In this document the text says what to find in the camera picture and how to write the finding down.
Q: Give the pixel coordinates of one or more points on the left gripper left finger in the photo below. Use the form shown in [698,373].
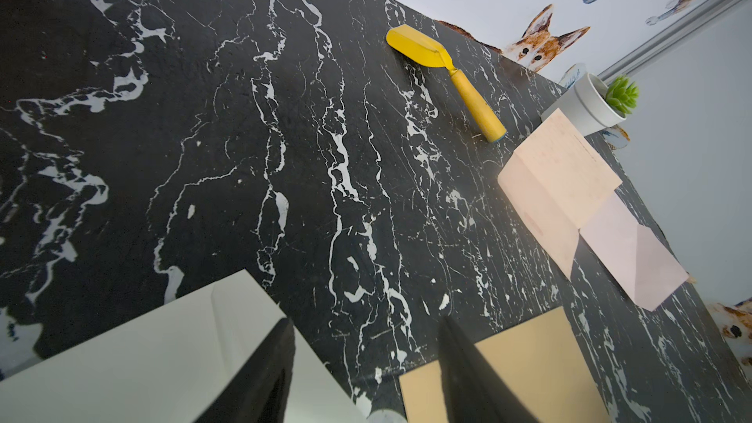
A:
[259,391]

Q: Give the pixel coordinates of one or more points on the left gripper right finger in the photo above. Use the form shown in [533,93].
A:
[473,392]

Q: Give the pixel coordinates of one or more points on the pink envelope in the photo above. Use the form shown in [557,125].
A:
[640,263]

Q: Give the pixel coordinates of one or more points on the cream letter paper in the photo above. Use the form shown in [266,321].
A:
[556,182]

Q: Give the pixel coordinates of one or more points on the brown kraft envelope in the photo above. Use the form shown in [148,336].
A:
[541,362]

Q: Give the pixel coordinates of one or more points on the white envelope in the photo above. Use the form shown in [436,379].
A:
[171,364]

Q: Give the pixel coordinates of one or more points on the small plant in white pot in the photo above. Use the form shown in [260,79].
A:
[585,106]

